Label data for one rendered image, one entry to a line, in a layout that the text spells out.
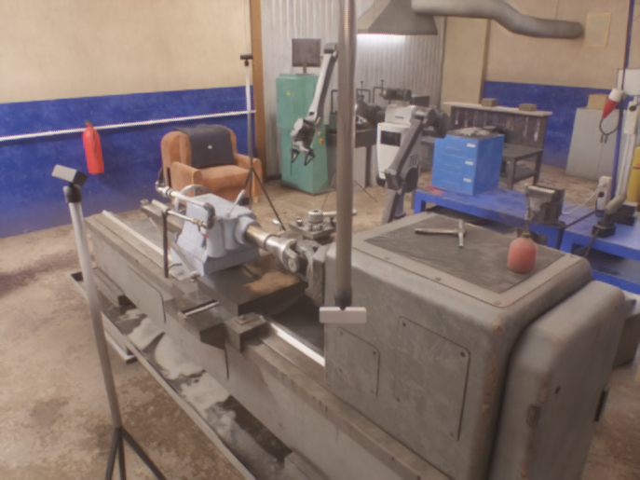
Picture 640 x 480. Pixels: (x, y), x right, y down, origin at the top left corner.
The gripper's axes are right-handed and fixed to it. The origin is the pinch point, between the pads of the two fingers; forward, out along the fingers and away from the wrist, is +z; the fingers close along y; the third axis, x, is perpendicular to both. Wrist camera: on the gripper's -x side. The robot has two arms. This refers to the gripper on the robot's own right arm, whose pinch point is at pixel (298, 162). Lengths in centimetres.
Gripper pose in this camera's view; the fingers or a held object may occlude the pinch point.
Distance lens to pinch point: 266.5
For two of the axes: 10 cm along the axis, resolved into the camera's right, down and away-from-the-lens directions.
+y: 7.4, 2.5, -6.3
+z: -3.4, 9.4, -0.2
